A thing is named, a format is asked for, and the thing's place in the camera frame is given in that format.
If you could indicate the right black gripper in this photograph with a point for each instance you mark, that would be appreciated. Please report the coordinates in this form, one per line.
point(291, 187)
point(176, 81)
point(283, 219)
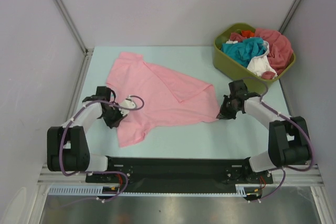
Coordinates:
point(223, 114)

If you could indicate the coral red t shirt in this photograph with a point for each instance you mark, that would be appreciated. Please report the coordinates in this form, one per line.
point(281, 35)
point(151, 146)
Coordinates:
point(279, 46)

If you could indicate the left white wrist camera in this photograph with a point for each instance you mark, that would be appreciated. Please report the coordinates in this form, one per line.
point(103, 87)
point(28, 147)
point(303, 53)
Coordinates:
point(126, 106)

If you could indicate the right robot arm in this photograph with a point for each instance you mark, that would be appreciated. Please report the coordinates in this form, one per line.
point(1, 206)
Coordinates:
point(289, 145)

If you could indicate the pink t shirt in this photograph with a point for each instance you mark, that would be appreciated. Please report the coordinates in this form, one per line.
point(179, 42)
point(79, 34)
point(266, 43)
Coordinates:
point(170, 98)

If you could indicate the orange t shirt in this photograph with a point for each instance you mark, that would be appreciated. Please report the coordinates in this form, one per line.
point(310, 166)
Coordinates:
point(247, 33)

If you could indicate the olive green plastic bin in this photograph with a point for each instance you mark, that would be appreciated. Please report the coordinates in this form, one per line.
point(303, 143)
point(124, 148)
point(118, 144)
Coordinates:
point(234, 70)

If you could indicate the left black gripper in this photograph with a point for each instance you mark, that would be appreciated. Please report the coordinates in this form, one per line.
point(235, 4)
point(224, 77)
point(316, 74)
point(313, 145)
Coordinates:
point(115, 123)

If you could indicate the white slotted cable duct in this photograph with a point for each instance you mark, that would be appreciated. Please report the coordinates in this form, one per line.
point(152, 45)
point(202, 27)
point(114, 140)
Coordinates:
point(101, 191)

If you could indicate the teal t shirt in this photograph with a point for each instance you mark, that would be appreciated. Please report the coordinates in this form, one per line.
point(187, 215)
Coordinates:
point(243, 52)

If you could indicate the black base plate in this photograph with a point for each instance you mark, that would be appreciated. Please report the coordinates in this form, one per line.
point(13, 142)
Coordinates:
point(180, 176)

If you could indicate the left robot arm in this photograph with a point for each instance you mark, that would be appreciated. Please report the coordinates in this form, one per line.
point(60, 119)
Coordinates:
point(67, 147)

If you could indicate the white t shirt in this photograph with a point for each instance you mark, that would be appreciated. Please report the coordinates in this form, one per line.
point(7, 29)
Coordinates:
point(260, 66)

